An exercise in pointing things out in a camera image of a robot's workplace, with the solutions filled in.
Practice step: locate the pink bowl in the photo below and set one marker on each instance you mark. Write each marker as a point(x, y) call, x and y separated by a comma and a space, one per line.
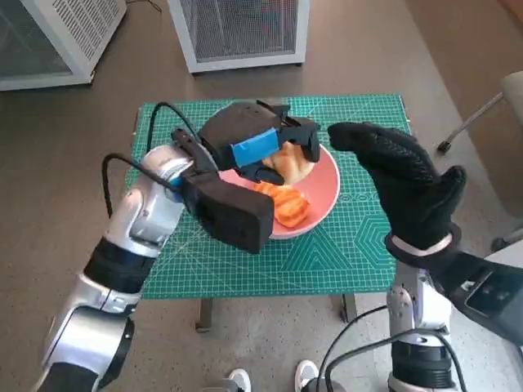
point(323, 196)

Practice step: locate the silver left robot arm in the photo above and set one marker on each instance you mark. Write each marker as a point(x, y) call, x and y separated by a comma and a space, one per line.
point(143, 212)

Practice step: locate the white mesh cabinet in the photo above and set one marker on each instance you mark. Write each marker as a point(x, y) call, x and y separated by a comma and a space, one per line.
point(81, 24)
point(245, 63)

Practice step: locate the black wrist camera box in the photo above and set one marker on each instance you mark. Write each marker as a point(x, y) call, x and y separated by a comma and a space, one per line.
point(490, 302)
point(233, 216)

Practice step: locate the green cutting mat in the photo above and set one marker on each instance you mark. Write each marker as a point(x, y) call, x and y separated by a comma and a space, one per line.
point(327, 269)

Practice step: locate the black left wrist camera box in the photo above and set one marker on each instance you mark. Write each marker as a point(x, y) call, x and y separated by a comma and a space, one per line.
point(233, 216)

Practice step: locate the white panel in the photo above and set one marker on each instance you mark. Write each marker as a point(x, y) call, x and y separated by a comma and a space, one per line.
point(508, 256)

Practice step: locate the white shoe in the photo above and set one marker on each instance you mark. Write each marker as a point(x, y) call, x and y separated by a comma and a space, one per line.
point(240, 380)
point(304, 377)

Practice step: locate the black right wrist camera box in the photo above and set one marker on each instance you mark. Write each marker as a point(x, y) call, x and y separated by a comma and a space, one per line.
point(490, 302)

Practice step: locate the metal table leg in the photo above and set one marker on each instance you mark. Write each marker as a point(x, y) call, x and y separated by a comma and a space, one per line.
point(350, 310)
point(204, 316)

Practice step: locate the oblong braided toy bread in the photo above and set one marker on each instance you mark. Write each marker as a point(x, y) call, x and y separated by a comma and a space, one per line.
point(290, 208)

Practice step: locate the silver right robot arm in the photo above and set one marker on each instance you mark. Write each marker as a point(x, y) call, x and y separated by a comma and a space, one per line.
point(429, 310)

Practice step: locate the beige office chair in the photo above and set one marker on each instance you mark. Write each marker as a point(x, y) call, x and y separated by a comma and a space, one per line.
point(515, 87)

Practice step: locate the bare left robot hand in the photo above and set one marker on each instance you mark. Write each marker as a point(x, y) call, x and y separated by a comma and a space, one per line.
point(237, 126)

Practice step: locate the gloved right robot hand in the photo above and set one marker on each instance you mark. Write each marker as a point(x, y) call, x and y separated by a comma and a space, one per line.
point(408, 196)

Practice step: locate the round toy bread bun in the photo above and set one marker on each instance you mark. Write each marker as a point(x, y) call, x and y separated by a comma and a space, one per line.
point(292, 167)

